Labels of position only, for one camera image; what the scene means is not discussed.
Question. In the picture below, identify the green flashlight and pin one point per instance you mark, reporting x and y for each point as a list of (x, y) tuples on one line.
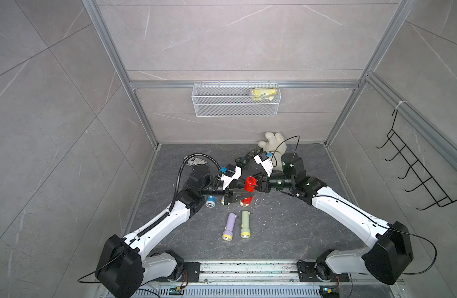
[(245, 230)]

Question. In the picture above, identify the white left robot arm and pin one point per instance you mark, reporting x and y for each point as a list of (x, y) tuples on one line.
[(125, 264)]

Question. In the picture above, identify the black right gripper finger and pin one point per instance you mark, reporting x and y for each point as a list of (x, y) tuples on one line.
[(258, 176), (260, 187)]

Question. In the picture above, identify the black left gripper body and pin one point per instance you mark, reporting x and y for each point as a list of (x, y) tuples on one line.
[(213, 190)]

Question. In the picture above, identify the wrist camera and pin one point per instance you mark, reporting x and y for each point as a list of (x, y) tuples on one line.
[(229, 174), (265, 160)]

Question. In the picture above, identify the white wire mesh basket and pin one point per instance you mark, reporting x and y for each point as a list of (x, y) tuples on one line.
[(232, 100)]

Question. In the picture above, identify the yellow packet in basket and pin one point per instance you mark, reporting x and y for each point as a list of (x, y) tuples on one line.
[(263, 94)]

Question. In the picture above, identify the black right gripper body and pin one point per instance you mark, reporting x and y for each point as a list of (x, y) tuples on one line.
[(279, 182)]

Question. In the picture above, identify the blue flashlight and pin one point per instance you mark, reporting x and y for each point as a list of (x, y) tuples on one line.
[(210, 201)]

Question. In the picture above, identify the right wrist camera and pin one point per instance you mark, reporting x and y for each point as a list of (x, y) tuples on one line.
[(265, 160)]

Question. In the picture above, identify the metal base rail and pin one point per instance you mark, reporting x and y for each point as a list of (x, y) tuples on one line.
[(257, 279)]

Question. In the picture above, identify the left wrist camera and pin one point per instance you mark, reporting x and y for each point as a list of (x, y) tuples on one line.
[(229, 174)]

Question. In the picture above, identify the white plush toy dog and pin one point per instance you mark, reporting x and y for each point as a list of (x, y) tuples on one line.
[(275, 144)]

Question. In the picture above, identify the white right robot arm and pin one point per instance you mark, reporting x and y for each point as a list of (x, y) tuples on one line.
[(388, 249)]

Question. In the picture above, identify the black wall hook rack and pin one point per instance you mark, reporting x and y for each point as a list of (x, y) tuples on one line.
[(415, 166)]

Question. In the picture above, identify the red flashlight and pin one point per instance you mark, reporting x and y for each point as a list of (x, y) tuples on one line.
[(250, 185)]

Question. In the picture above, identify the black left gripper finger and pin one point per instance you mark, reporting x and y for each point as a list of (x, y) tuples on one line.
[(231, 198), (237, 184)]

